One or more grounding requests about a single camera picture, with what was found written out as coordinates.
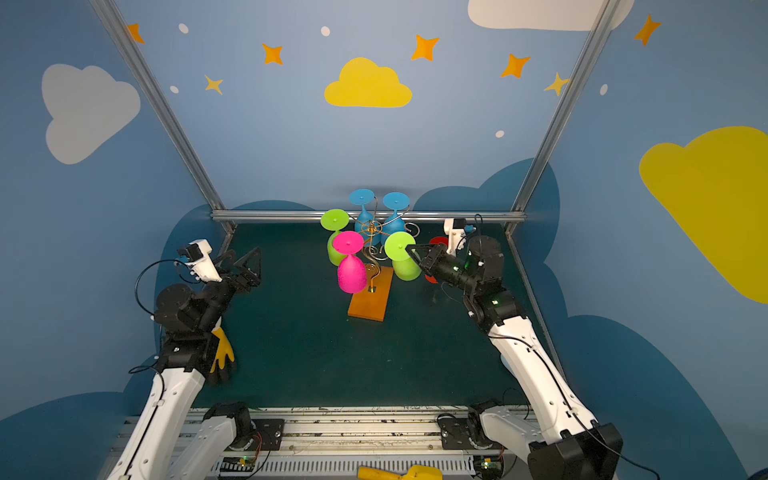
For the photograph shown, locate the red wine glass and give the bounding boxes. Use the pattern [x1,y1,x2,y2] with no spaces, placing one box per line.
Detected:
[425,236,448,284]

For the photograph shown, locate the green wine glass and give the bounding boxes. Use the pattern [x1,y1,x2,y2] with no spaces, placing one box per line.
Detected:
[320,209,350,267]
[384,231,421,281]

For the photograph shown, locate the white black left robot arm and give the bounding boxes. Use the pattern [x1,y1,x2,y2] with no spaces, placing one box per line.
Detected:
[109,240,262,479]

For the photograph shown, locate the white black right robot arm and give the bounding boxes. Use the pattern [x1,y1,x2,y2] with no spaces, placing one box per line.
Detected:
[405,235,623,479]

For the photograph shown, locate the right blue wine glass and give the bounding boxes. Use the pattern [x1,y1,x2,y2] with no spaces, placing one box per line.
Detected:
[382,192,410,236]

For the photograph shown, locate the blue wine glass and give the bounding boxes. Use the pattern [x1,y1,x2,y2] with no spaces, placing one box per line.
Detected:
[349,189,375,233]
[382,192,410,236]

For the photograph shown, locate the left blue wine glass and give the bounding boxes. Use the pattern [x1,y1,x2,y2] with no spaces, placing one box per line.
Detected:
[349,189,375,233]

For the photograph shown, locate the orange wooden rack base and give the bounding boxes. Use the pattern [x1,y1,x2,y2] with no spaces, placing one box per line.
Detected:
[348,265,394,322]

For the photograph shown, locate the pink wine glass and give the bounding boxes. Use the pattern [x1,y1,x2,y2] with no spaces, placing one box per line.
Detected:
[333,231,367,294]

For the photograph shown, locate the yellow black work glove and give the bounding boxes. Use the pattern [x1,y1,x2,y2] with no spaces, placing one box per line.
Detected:
[207,326,235,385]

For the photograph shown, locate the light blue scoop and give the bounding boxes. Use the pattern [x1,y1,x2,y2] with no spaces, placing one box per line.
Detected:
[500,352,516,377]

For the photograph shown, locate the aluminium front base rails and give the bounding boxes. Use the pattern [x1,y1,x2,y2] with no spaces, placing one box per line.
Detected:
[107,406,619,480]

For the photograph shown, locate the yellow tool at front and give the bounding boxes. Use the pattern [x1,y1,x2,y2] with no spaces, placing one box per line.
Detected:
[357,464,444,480]

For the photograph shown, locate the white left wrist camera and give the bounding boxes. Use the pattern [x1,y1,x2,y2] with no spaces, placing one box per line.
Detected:
[177,239,222,283]

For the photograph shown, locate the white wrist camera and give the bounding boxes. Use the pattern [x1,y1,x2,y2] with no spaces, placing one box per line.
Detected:
[177,239,222,283]
[443,218,476,256]

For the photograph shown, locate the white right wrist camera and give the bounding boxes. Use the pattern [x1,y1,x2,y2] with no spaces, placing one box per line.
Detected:
[443,218,476,256]

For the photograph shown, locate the aluminium back frame rail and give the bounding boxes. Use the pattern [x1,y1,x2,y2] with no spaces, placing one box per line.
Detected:
[211,208,527,224]

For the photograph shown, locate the gold wire glass rack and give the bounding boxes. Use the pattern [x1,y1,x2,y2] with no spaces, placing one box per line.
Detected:
[360,210,409,269]

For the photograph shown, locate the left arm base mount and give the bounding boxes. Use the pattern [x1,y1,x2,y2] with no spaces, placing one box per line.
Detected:
[203,401,285,451]

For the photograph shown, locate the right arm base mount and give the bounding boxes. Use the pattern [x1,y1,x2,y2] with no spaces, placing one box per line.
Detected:
[436,400,505,450]

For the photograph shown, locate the aluminium left corner post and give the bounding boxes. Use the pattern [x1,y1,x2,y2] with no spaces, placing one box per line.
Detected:
[90,0,225,211]

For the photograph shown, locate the aluminium corner post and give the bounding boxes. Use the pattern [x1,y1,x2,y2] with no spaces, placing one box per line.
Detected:
[511,0,622,215]
[90,0,225,211]

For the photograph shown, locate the aluminium right corner post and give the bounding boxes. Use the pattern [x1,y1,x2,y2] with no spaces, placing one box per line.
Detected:
[511,0,622,215]

